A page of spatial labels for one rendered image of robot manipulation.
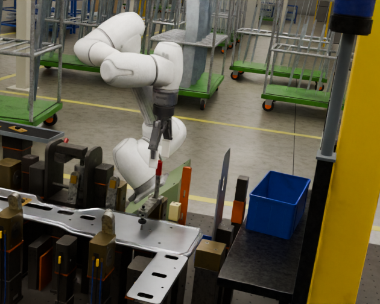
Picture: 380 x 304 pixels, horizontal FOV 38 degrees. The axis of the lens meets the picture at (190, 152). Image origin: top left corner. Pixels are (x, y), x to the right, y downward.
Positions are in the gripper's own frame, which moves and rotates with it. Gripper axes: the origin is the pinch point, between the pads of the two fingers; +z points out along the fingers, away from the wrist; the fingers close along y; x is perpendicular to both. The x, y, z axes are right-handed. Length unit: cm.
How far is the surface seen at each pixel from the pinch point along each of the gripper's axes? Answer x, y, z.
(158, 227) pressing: 5.3, 10.0, 21.5
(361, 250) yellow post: 67, 67, -12
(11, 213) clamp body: -39, 32, 17
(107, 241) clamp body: -3.2, 36.0, 17.0
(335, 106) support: 56, 78, -44
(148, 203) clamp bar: 0.0, 7.9, 14.3
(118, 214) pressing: -11.5, 6.5, 21.6
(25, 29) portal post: -387, -543, 35
